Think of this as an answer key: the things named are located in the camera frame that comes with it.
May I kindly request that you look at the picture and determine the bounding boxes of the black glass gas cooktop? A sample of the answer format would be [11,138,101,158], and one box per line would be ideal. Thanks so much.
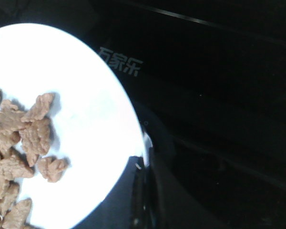
[0,0,286,229]

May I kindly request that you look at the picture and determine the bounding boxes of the light blue plate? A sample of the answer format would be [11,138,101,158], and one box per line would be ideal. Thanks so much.
[0,23,145,229]

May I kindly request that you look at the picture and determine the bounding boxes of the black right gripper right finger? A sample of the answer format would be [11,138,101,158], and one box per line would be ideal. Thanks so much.
[149,149,219,229]

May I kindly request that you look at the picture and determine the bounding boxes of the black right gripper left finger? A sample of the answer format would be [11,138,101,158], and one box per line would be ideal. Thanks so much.
[75,156,144,229]

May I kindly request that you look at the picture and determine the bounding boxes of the brown meat pieces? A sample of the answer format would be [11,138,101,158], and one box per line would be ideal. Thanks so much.
[0,89,68,229]

